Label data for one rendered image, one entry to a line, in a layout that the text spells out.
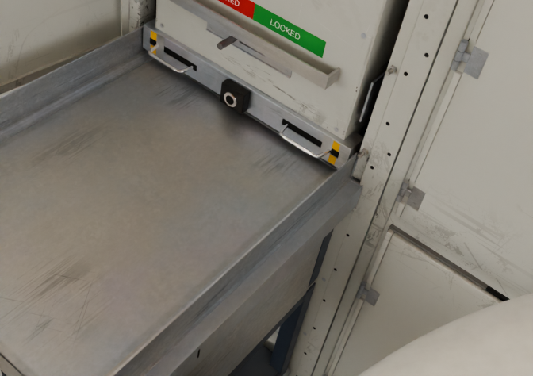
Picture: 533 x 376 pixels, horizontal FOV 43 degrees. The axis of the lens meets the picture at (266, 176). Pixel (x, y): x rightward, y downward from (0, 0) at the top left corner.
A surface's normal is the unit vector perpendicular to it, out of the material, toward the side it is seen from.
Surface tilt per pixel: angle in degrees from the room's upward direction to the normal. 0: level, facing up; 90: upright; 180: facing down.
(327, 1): 90
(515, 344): 31
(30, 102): 90
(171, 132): 0
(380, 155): 90
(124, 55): 90
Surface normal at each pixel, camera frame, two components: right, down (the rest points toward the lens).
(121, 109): 0.14, -0.70
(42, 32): 0.72, 0.56
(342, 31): -0.60, 0.50
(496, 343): -0.38, -0.66
